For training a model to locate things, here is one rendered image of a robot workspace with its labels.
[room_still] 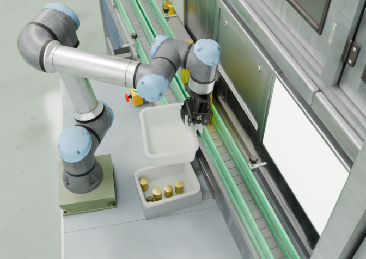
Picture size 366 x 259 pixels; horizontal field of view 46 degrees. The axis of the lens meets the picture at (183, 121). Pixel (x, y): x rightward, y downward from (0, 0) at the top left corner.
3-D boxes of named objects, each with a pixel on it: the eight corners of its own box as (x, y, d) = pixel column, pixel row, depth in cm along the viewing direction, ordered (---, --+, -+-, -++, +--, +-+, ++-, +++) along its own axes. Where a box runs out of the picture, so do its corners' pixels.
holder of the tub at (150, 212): (214, 199, 169) (215, 187, 164) (146, 220, 163) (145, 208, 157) (199, 166, 180) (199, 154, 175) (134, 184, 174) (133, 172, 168)
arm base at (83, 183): (60, 194, 161) (55, 179, 154) (65, 161, 172) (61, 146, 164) (101, 193, 162) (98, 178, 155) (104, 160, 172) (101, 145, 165)
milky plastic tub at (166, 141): (147, 174, 142) (145, 158, 136) (141, 125, 157) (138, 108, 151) (200, 166, 143) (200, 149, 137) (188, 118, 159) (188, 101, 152)
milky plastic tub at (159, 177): (201, 203, 168) (202, 190, 161) (145, 220, 163) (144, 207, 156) (187, 168, 179) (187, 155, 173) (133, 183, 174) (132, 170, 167)
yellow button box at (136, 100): (148, 104, 206) (147, 92, 200) (133, 107, 204) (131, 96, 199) (144, 94, 210) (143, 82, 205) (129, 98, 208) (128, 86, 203)
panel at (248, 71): (331, 241, 132) (365, 174, 107) (322, 244, 131) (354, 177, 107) (218, 63, 190) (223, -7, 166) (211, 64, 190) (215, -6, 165)
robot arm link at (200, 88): (187, 68, 129) (213, 67, 131) (185, 80, 132) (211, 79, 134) (193, 85, 124) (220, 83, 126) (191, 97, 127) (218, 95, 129)
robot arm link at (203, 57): (196, 32, 123) (225, 41, 122) (191, 63, 131) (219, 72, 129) (188, 47, 118) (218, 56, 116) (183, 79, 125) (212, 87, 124)
